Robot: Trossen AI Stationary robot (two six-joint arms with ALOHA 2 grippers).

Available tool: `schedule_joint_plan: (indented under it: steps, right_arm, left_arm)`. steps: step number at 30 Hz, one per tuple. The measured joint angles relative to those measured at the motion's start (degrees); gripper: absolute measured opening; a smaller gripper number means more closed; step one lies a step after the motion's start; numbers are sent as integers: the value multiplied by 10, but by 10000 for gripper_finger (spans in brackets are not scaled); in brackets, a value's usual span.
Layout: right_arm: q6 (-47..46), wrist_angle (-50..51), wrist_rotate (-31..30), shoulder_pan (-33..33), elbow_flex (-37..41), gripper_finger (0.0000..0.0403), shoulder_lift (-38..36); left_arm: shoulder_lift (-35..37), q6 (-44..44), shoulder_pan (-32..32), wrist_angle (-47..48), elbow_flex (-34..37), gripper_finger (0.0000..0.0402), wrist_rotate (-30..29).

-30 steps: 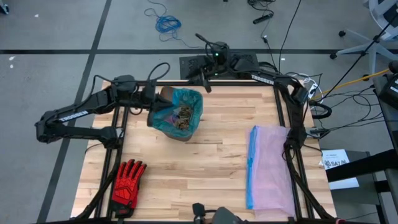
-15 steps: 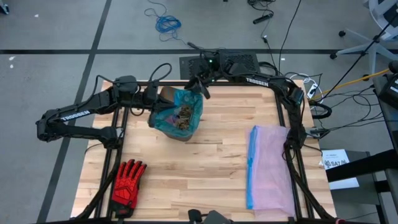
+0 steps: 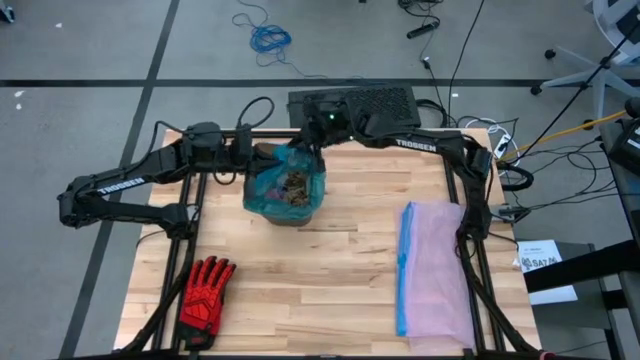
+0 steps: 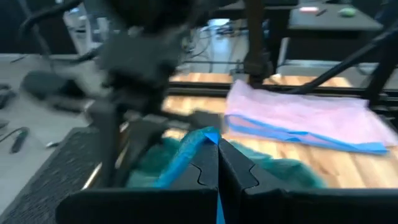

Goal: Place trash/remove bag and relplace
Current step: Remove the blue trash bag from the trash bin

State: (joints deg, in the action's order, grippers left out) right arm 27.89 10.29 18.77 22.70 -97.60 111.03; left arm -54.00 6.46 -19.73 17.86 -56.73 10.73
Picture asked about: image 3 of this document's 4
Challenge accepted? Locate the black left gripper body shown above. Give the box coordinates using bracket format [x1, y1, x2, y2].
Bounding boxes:
[218, 128, 258, 172]

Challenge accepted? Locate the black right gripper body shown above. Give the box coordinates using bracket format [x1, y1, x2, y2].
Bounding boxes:
[298, 94, 354, 147]

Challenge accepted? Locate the teal trash bag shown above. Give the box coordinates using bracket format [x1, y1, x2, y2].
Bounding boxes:
[242, 143, 328, 221]

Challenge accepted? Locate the brown paper ball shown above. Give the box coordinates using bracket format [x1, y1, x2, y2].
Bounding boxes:
[287, 189, 312, 208]
[283, 171, 312, 191]

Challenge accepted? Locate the pink drawstring trash bag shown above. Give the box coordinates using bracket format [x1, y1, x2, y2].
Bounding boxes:
[394, 200, 476, 351]

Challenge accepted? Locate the black perforated computer case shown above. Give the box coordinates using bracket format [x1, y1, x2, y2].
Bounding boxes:
[288, 84, 422, 130]

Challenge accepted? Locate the red black work glove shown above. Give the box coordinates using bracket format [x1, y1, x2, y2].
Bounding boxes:
[177, 255, 237, 351]

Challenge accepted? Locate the black power strip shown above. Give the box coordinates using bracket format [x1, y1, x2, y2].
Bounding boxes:
[405, 19, 442, 41]

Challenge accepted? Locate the white paper sheet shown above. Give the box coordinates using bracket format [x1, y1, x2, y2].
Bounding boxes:
[513, 238, 580, 307]

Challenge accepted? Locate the black side table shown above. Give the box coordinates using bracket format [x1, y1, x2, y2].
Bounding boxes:
[522, 238, 640, 360]

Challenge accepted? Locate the grey office chair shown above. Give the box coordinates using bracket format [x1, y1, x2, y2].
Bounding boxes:
[529, 0, 640, 121]

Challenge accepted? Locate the black device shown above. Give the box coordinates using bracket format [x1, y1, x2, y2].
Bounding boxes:
[598, 96, 640, 177]

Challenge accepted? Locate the black camera cable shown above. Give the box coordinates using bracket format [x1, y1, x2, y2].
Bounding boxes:
[236, 95, 276, 133]

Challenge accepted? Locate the blue coiled cable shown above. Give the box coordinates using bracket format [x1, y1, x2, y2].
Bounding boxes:
[230, 0, 331, 81]

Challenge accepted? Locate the black cable bundle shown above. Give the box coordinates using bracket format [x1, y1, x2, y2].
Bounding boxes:
[397, 0, 445, 19]

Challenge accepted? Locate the black floor cable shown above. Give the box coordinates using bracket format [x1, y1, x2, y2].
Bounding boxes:
[446, 0, 487, 124]

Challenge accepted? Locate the black cable coil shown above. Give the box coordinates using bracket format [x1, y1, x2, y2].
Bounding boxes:
[497, 160, 535, 193]

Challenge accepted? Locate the black aluminium table frame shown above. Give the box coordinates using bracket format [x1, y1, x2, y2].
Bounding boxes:
[119, 128, 544, 360]

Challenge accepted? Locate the yellow cable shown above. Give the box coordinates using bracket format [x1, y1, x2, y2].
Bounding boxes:
[499, 109, 629, 162]

